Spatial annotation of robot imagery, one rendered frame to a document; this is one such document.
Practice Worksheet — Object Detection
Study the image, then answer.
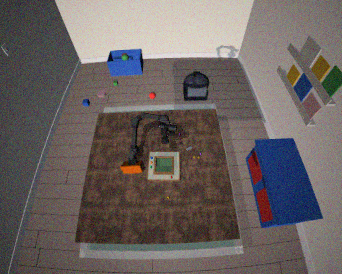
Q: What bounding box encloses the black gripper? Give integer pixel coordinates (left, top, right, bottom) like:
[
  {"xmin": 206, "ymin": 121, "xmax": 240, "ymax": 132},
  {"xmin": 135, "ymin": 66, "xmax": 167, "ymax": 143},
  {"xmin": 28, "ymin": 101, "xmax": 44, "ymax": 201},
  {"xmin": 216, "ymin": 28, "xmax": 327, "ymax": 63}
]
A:
[{"xmin": 161, "ymin": 130, "xmax": 169, "ymax": 144}]

